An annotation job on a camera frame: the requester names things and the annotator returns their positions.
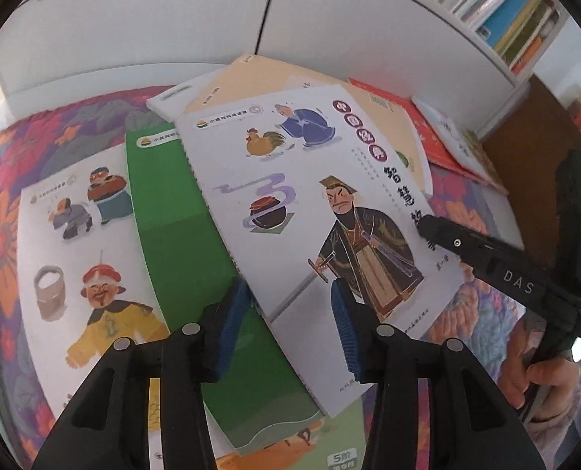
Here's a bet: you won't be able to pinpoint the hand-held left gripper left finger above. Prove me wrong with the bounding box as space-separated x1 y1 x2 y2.
31 277 254 470

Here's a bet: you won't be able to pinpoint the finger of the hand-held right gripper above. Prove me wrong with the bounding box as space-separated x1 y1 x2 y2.
418 214 489 268

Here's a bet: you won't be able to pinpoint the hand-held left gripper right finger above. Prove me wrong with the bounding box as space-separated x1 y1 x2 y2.
329 278 541 470

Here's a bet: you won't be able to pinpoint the white book with armoured warrior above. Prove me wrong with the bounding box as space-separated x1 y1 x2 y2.
175 84 474 418

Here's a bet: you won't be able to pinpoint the white book with yellow-robed man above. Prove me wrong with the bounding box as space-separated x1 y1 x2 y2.
16 149 174 470

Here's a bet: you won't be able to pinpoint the person's right forearm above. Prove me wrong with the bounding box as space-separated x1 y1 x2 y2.
520 387 581 470

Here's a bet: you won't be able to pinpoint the rows of shelved books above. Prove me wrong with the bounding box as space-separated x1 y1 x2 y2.
369 0 561 77

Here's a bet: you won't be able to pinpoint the person's right hand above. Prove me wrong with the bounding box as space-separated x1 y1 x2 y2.
510 318 581 420

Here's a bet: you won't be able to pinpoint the green cover book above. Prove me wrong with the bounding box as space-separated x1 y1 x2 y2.
124 128 369 470

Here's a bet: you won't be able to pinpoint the red cover book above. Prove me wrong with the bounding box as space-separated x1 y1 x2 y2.
348 77 473 178

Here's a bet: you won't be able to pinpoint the small white book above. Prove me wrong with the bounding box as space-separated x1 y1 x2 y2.
412 97 509 195

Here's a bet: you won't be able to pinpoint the beige cover book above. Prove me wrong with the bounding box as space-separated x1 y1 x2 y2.
183 54 435 195

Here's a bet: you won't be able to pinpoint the floral patterned mat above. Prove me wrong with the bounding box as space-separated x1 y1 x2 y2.
0 85 565 470

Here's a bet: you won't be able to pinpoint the white bookshelf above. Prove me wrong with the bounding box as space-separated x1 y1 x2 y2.
0 0 580 108

